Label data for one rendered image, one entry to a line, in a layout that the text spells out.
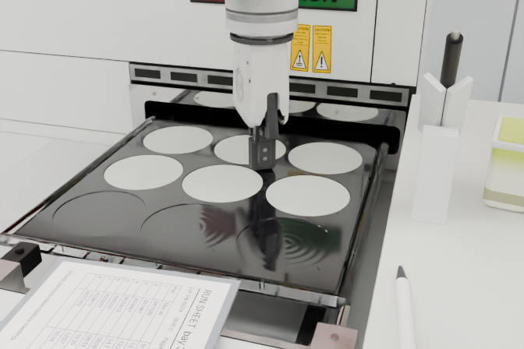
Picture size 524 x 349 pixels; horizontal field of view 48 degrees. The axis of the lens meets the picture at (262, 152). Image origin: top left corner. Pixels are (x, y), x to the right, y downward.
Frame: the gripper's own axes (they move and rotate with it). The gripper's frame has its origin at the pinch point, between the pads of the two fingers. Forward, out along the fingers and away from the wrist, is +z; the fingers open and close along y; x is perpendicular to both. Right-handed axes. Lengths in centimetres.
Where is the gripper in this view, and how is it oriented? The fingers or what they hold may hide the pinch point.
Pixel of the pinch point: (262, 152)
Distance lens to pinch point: 75.1
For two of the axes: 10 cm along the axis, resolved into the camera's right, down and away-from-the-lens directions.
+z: 0.0, 9.1, 4.2
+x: 9.7, -1.1, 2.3
